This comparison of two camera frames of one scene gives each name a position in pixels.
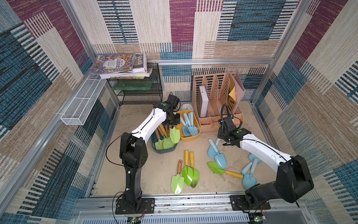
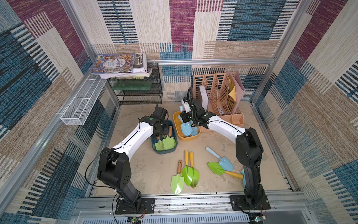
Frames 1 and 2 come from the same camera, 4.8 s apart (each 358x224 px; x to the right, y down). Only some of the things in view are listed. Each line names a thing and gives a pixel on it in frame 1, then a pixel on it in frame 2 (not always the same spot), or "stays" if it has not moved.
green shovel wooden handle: [175, 134] → [169, 143]
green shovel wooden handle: [177, 181] stays
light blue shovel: [193, 130] stays
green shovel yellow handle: [216, 169] stays
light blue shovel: [211, 151] → [186, 128]
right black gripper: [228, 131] → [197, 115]
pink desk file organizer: [217, 87] stays
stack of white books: [140, 69] stays
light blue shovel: [219, 157] → [224, 162]
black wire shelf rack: [154, 94] stays
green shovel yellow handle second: [187, 172] stays
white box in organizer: [203, 101] stays
